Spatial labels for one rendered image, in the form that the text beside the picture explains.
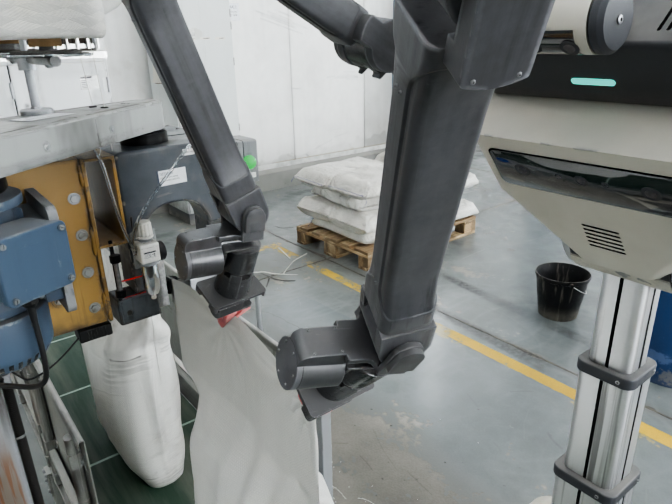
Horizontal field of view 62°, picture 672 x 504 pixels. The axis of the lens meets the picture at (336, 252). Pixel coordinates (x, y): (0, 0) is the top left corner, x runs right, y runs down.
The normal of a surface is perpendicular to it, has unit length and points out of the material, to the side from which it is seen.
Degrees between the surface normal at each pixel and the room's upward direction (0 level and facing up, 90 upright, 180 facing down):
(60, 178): 90
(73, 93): 90
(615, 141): 40
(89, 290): 90
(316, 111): 90
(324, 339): 33
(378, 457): 0
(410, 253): 121
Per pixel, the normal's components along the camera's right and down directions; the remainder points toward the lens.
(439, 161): 0.22, 0.78
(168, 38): 0.52, 0.42
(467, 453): -0.02, -0.93
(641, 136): -0.52, -0.56
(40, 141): 0.97, 0.07
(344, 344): 0.39, -0.64
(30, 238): 0.89, 0.15
